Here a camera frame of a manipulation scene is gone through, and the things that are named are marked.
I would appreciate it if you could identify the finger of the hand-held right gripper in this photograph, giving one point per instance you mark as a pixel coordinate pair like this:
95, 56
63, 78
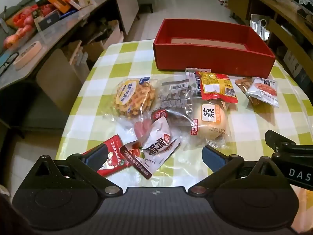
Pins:
276, 139

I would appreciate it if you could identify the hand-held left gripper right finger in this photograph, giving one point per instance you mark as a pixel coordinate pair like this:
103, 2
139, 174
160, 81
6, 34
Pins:
214, 158

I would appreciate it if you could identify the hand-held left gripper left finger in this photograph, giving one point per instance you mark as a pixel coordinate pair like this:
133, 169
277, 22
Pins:
96, 153

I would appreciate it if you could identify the red crown snack packet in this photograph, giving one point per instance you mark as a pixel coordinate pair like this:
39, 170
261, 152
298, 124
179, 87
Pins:
115, 159

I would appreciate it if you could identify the steamed bun packet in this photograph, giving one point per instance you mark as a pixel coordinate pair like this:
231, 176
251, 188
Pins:
210, 122

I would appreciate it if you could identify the white orange snack packet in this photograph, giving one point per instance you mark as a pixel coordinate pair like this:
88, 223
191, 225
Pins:
264, 91

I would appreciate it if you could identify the pink sausage packet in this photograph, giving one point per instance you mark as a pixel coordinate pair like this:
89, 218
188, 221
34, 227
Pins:
143, 128

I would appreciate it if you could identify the white duck snack packet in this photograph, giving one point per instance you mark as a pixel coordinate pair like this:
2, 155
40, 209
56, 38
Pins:
159, 149

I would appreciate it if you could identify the copper foil snack packet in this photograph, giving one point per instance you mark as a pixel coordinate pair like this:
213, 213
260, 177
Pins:
243, 84

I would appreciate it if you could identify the waffle cookie packet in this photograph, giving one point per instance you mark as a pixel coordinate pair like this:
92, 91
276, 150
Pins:
133, 98

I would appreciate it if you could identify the red yellow snack packet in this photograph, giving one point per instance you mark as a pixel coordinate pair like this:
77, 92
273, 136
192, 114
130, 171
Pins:
215, 88

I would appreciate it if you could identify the dark snack clear packet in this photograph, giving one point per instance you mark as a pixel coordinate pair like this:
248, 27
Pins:
173, 95

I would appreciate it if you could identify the wafer biscuit packet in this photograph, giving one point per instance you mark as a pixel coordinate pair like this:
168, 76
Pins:
195, 85

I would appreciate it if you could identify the red cardboard box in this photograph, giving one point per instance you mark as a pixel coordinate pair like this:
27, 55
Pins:
207, 58

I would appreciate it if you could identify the beige board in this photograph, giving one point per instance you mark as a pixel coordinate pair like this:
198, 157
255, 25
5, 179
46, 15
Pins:
58, 78

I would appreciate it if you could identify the wooden chair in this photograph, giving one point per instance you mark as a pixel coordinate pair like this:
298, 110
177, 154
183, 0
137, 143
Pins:
281, 34

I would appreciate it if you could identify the silver foil bag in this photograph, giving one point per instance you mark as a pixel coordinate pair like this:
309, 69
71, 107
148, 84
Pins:
259, 25

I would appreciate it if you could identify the tape roll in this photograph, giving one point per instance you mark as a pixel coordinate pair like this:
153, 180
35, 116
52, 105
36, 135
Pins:
31, 49

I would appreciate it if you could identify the black eyeglasses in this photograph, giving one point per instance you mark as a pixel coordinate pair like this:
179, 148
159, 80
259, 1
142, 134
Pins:
14, 56

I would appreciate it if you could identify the black box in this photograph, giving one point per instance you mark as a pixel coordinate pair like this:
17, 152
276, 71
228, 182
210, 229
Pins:
49, 20

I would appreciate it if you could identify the red apple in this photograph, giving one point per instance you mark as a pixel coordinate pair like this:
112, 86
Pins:
24, 30
11, 40

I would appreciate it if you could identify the red mesh fruit bag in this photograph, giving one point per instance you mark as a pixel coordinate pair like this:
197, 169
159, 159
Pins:
22, 17

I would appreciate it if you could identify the orange box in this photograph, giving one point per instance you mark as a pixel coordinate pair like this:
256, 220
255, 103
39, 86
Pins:
58, 1

